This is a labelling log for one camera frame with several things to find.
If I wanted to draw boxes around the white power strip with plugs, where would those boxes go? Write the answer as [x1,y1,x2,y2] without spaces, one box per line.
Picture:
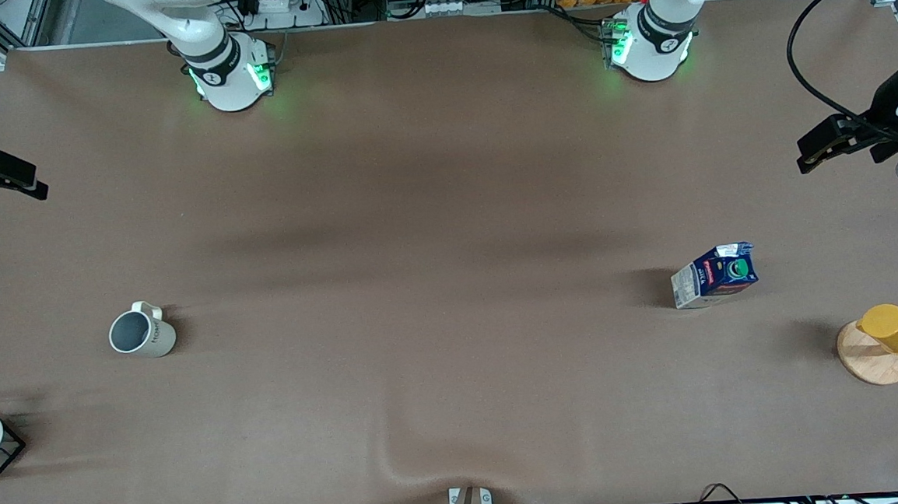
[243,0,327,31]

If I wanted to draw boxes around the blue white milk carton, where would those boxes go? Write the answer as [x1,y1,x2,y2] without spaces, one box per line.
[668,241,760,311]

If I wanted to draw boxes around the yellow cup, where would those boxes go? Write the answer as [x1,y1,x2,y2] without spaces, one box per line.
[855,303,898,358]

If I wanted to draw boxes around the white empty power strip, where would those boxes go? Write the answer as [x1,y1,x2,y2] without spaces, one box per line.
[422,0,501,18]

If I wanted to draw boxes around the white ribbed mug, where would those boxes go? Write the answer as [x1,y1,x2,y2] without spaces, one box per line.
[107,299,178,361]

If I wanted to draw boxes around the wooden mug stand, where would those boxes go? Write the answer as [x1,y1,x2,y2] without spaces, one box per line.
[835,318,898,389]

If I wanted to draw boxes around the thin black cable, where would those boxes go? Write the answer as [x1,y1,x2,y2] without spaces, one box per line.
[697,481,755,504]

